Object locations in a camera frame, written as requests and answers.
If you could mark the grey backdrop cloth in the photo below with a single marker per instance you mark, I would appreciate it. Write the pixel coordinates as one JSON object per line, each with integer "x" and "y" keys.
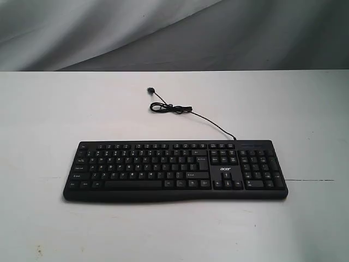
{"x": 173, "y": 35}

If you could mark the black acer keyboard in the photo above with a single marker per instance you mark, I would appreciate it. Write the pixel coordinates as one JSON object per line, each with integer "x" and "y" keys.
{"x": 147, "y": 171}

